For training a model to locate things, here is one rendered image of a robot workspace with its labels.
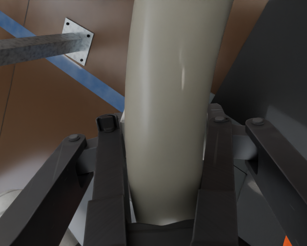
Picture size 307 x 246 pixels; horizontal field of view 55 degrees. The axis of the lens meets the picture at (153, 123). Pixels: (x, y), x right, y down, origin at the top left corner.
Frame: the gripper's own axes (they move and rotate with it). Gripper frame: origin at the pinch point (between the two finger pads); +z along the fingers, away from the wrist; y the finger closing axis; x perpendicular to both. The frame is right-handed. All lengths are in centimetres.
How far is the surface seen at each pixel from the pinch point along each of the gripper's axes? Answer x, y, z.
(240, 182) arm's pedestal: -56, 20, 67
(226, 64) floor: -28, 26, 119
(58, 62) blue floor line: -26, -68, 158
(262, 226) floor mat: -111, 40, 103
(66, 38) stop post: -10, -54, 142
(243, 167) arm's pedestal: -56, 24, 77
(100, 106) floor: -52, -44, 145
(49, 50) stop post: -13, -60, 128
